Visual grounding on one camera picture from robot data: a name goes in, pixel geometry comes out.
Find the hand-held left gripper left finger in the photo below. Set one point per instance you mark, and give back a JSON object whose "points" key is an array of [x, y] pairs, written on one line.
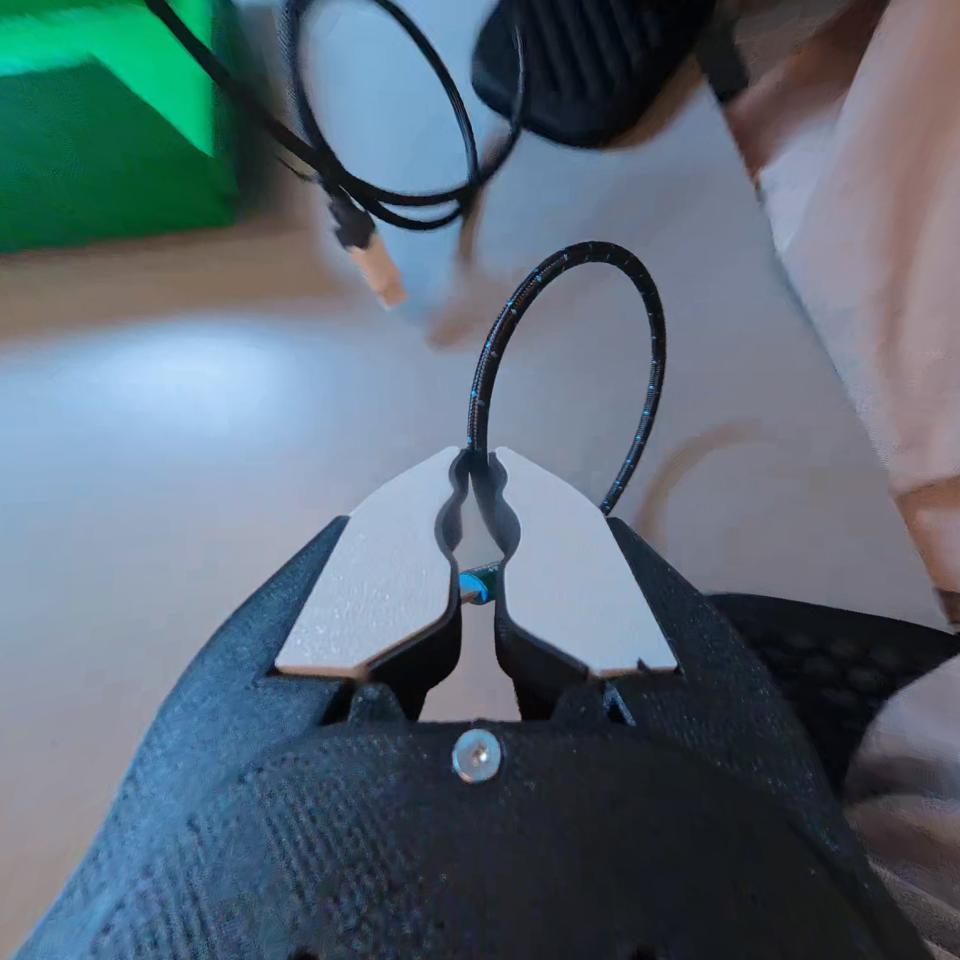
{"points": [[375, 585]]}

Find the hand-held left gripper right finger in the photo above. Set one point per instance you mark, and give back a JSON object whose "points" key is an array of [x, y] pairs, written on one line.
{"points": [[585, 585]]}

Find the green plastic bin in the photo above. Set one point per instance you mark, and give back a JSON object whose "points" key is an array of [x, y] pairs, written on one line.
{"points": [[90, 150]]}

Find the person's right forearm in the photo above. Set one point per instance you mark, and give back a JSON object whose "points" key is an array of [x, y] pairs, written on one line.
{"points": [[862, 262]]}

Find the black mesh wrist rest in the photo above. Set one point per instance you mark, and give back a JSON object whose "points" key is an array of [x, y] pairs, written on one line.
{"points": [[825, 675], [585, 75]]}

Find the person's beige sweater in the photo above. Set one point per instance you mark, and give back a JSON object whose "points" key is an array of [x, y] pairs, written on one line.
{"points": [[915, 825]]}

